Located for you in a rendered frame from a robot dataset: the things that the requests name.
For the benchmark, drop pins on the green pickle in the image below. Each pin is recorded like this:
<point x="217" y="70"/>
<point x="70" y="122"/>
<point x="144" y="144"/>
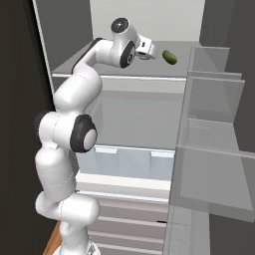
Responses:
<point x="170" y="57"/>

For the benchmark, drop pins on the grey fridge door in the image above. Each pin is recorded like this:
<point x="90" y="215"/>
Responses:
<point x="212" y="186"/>

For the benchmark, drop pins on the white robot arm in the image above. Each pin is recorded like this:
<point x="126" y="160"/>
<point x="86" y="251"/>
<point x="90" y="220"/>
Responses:
<point x="76" y="96"/>

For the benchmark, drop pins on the small translucent door bin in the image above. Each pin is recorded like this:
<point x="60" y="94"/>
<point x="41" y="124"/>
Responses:
<point x="212" y="96"/>

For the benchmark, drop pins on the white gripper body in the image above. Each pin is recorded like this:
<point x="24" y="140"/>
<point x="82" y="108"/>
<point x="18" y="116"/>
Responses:
<point x="148" y="53"/>

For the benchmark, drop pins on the grey open fridge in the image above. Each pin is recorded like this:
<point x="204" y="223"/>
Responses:
<point x="139" y="119"/>

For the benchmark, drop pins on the large translucent door bin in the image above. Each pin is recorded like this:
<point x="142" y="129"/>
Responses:
<point x="212" y="172"/>

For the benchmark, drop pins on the translucent crisper drawer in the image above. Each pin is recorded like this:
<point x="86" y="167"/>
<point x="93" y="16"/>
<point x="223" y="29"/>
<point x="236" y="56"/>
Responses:
<point x="154" y="166"/>
<point x="109" y="162"/>

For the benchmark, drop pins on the grey fridge shelf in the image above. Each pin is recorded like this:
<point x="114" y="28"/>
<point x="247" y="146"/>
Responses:
<point x="139" y="70"/>

